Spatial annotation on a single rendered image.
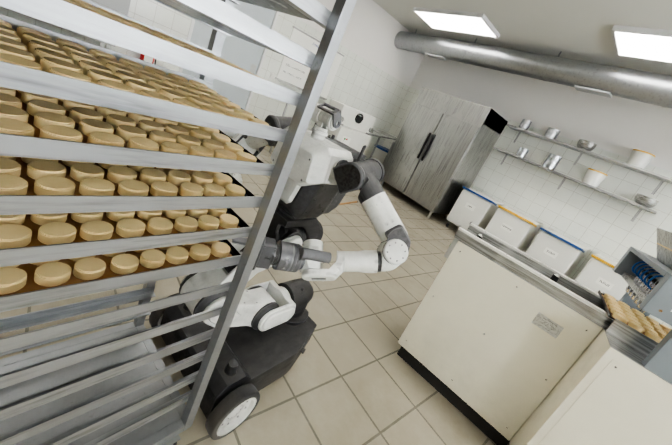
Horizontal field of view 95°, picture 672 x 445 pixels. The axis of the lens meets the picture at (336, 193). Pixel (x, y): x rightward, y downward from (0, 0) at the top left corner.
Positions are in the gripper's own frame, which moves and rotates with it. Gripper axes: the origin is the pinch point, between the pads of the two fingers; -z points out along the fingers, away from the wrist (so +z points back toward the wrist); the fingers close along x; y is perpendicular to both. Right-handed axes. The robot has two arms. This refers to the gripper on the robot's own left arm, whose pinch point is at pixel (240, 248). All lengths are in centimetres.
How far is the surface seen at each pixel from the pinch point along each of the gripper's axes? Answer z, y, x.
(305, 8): -6, 9, 62
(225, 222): -7.0, 4.9, 9.9
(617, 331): 153, 27, 9
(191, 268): -12.1, 12.6, 0.4
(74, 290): -30.8, 23.4, 0.4
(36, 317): -48, -15, -46
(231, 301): 0.8, 8.4, -11.9
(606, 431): 147, 45, -24
